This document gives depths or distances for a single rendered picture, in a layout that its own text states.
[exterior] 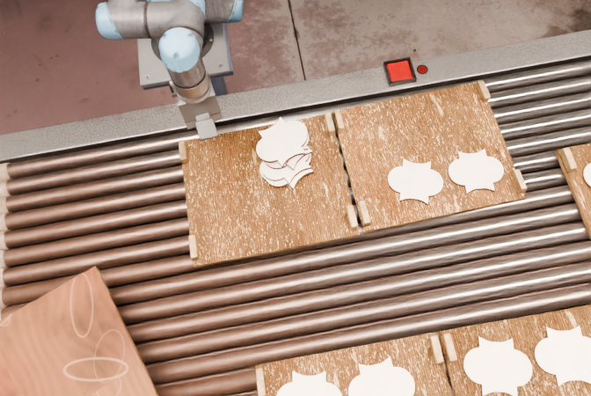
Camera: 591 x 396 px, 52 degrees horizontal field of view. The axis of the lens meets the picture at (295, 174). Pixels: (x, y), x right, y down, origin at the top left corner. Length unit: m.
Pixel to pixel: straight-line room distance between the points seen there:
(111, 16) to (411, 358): 0.97
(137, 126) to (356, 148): 0.60
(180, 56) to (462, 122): 0.78
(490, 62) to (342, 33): 1.30
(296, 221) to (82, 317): 0.54
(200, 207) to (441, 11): 1.89
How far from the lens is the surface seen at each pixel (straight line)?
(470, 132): 1.62
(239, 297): 1.46
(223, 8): 1.67
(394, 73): 1.70
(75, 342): 1.41
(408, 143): 1.58
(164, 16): 1.29
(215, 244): 1.49
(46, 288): 1.61
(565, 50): 1.86
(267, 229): 1.48
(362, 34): 2.96
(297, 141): 1.50
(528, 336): 1.47
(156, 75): 1.82
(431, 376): 1.41
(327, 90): 1.68
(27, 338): 1.46
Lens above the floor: 2.32
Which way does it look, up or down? 64 degrees down
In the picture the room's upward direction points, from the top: 8 degrees counter-clockwise
